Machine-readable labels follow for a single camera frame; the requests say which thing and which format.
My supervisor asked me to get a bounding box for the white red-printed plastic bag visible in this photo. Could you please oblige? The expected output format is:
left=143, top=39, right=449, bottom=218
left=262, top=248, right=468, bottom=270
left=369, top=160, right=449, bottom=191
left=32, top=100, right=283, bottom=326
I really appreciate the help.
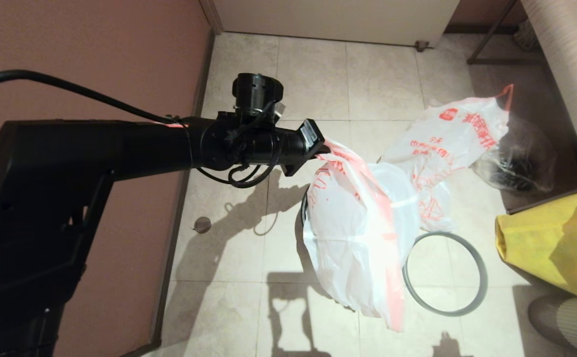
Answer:
left=302, top=139, right=420, bottom=333
left=380, top=83, right=514, bottom=233

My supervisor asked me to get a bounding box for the grey trash can ring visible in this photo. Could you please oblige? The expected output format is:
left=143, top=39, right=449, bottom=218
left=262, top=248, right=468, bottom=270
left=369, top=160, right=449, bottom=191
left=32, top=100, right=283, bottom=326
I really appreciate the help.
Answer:
left=402, top=232, right=488, bottom=317

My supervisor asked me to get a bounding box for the clear bag with dark contents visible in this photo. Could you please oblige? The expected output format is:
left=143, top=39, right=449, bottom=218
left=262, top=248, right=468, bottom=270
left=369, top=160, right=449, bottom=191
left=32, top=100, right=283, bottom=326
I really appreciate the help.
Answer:
left=472, top=117, right=556, bottom=194

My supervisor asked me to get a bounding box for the yellow fabric bag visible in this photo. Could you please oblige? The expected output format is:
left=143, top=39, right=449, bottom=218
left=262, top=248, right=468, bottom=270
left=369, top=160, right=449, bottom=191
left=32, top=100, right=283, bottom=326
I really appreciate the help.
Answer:
left=495, top=190, right=577, bottom=300

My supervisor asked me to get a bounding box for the white door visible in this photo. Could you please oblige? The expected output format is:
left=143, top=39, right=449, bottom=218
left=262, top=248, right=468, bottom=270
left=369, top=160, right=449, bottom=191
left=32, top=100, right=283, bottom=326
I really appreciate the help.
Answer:
left=213, top=0, right=462, bottom=49

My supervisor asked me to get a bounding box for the small woven basket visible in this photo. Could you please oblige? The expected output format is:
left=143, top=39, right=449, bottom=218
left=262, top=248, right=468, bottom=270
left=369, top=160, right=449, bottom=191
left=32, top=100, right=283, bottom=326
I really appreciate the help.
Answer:
left=513, top=22, right=537, bottom=52

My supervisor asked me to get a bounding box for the beige striped upholstered seat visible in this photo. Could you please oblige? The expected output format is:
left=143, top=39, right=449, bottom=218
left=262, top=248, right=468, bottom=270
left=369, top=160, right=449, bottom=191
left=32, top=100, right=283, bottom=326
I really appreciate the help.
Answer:
left=519, top=0, right=577, bottom=180

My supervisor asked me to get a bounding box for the grey ribbed round object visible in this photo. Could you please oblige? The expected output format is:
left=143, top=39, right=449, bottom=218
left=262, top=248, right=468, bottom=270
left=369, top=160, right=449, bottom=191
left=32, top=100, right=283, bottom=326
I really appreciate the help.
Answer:
left=526, top=297, right=577, bottom=357

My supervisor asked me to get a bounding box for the dark metal furniture frame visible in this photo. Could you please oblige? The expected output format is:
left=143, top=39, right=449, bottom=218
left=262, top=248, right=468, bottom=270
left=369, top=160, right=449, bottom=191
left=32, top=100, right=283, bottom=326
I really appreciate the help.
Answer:
left=466, top=0, right=542, bottom=66

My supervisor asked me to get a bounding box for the dark furniture frame bar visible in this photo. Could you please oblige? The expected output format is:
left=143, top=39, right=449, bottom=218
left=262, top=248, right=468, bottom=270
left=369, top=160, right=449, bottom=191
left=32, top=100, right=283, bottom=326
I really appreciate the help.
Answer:
left=507, top=181, right=577, bottom=216

